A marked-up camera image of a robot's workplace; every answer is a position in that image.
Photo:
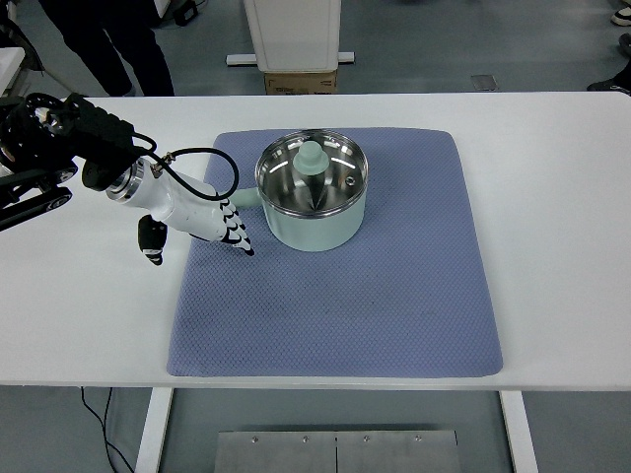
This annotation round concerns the white sneaker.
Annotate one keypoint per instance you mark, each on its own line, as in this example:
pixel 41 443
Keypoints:
pixel 622 17

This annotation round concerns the blue quilted mat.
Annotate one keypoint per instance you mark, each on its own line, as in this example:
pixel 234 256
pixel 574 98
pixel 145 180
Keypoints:
pixel 406 296

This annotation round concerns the white table right leg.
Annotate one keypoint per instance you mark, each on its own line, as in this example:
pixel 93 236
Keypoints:
pixel 518 432

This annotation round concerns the green pot with glass lid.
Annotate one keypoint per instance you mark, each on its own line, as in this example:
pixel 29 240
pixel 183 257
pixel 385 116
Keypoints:
pixel 312 186

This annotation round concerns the white table left leg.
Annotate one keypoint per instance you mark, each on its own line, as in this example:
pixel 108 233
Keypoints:
pixel 154 430

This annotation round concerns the white table leg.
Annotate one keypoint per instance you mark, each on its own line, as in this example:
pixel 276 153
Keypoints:
pixel 154 430
pixel 518 432

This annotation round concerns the grey floor socket cover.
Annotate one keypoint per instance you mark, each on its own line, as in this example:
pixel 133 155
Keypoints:
pixel 484 83

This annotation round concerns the cardboard box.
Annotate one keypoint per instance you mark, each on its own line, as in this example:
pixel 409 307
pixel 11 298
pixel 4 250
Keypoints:
pixel 303 83

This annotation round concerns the white robotic hand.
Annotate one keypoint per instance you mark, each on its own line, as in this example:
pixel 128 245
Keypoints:
pixel 173 201

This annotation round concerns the metal floor plate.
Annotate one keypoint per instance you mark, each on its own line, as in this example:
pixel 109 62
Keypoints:
pixel 350 451

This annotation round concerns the white furniture at left edge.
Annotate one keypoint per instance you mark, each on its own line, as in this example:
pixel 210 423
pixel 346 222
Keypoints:
pixel 12 77

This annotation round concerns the person in dark trousers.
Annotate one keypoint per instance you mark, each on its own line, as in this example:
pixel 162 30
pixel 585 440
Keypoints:
pixel 106 35

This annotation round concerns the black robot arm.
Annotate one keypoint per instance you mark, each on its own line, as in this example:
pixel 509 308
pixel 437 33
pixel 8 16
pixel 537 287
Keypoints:
pixel 46 141

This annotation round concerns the black shoe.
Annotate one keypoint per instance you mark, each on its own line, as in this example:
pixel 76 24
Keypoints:
pixel 619 83

